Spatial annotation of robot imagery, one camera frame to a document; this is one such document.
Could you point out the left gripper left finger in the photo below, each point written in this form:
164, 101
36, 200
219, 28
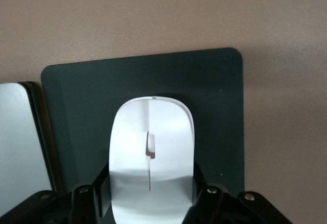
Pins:
51, 208

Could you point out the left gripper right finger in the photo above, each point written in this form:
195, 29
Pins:
224, 208

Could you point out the white computer mouse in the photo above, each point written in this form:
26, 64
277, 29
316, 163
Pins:
132, 132

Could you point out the silver closed laptop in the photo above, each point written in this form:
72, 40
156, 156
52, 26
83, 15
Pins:
18, 137

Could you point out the dark grey mouse pad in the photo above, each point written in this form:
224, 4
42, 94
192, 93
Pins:
89, 94

